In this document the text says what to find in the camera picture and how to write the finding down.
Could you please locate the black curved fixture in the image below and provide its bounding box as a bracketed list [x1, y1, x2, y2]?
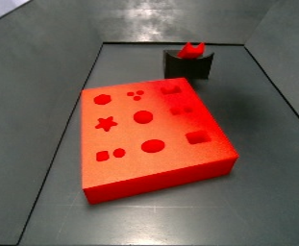
[164, 50, 216, 80]

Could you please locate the red shape sorting block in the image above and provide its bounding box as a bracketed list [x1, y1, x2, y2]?
[82, 78, 239, 204]

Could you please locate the red arch object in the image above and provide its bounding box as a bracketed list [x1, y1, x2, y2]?
[178, 42, 206, 59]

